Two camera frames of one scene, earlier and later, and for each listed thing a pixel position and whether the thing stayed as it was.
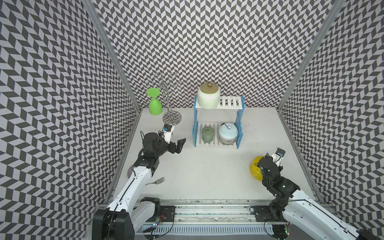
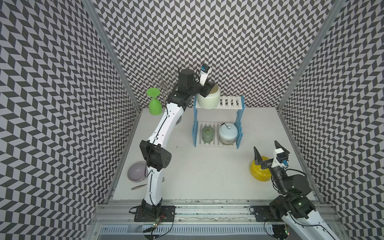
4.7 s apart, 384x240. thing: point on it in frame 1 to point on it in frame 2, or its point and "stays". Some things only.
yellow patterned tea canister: x=255 y=168 stays
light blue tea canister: x=228 y=134 stays
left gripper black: x=178 y=148 to x=206 y=88
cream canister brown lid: x=209 y=95 stays
